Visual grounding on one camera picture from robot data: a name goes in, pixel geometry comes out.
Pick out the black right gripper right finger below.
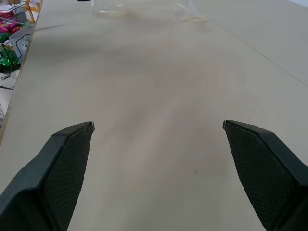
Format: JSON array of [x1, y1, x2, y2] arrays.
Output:
[[222, 119, 308, 231]]

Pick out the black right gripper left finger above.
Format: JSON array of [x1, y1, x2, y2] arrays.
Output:
[[0, 121, 95, 231]]

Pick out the clear plastic container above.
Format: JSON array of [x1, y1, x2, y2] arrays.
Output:
[[91, 0, 125, 16]]

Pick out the green foil snack packet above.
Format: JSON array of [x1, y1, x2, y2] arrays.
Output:
[[0, 45, 20, 72]]

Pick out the clear plastic storage bin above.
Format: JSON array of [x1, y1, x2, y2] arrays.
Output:
[[8, 24, 36, 65]]

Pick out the pink foil snack packet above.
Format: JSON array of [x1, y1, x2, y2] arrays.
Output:
[[0, 17, 24, 33]]

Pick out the clear plastic bag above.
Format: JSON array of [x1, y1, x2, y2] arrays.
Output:
[[173, 0, 208, 24]]

